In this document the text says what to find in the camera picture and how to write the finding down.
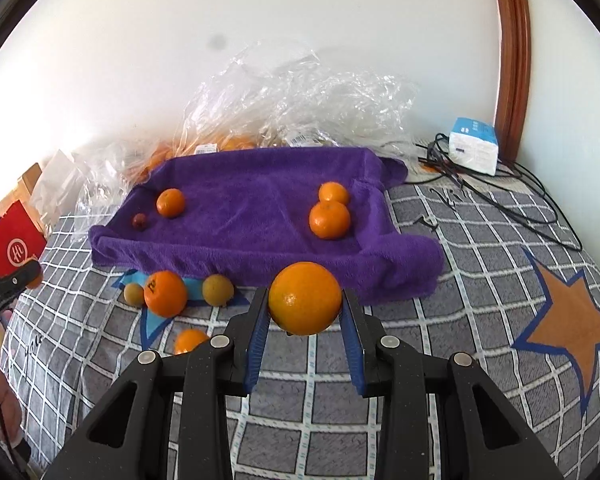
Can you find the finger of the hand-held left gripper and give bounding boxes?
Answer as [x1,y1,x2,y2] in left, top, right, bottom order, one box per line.
[0,259,44,321]

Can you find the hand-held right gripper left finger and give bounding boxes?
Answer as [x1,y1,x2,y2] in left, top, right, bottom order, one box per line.
[42,287,272,480]

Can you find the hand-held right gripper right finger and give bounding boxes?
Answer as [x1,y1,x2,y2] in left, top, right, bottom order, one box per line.
[341,290,566,480]

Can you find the mandarin with black mark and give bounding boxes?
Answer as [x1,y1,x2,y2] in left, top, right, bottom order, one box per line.
[143,270,189,318]

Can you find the purple towel-lined tray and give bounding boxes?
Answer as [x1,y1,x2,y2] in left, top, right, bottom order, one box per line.
[88,146,445,303]

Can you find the person's left forearm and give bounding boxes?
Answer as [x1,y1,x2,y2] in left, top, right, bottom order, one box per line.
[0,320,23,441]

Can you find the red paper bag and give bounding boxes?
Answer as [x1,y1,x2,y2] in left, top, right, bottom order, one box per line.
[0,199,48,278]

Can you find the brown cardboard box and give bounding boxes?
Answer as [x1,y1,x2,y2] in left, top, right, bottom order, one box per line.
[10,161,46,201]

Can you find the white plastic bag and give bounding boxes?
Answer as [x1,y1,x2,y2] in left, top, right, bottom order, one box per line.
[30,149,83,226]

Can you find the grey checked star tablecloth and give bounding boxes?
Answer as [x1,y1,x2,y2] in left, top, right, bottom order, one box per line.
[0,155,600,480]

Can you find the small crumpled clear bag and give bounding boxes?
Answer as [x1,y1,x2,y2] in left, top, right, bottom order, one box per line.
[72,142,151,221]

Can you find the pile of bagged mandarins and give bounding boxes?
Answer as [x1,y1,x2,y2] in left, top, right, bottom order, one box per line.
[142,132,258,181]

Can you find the blue white tissue pack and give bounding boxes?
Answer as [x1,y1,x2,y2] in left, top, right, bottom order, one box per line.
[447,117,501,177]

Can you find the large clear plastic bag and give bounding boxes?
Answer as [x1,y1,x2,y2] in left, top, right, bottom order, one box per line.
[177,40,421,153]

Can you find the black cables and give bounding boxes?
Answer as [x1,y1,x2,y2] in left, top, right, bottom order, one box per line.
[415,132,586,251]

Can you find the brown wooden door frame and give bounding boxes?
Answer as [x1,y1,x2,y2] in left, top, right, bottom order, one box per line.
[490,0,532,161]

